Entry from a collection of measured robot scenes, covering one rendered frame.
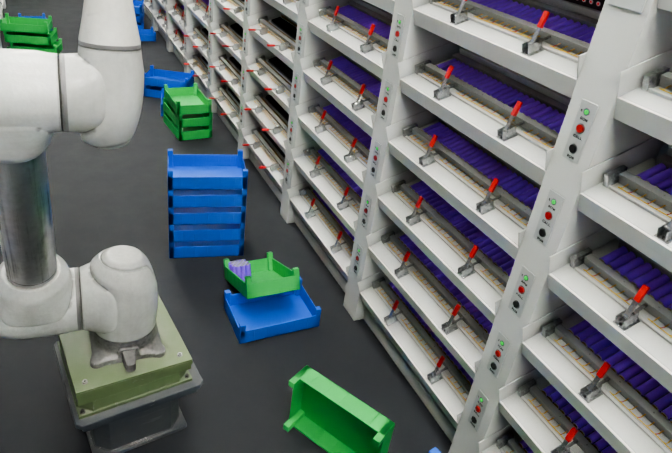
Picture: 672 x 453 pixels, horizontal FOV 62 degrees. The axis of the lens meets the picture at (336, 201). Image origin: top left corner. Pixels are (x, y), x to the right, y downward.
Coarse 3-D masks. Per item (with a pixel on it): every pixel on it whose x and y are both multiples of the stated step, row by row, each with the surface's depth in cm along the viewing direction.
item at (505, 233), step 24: (408, 120) 174; (432, 120) 178; (408, 144) 171; (408, 168) 168; (432, 168) 159; (456, 168) 157; (456, 192) 149; (480, 192) 147; (480, 216) 139; (504, 216) 138; (504, 240) 133
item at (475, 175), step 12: (420, 132) 170; (420, 144) 168; (444, 156) 161; (456, 156) 157; (468, 168) 152; (468, 180) 150; (480, 180) 147; (492, 192) 144; (504, 192) 141; (516, 204) 137; (528, 216) 133
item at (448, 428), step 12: (300, 228) 260; (312, 240) 248; (324, 252) 238; (336, 276) 230; (372, 324) 206; (384, 336) 199; (396, 348) 193; (396, 360) 193; (408, 372) 187; (420, 384) 181; (420, 396) 181; (432, 408) 176; (444, 420) 171; (444, 432) 171
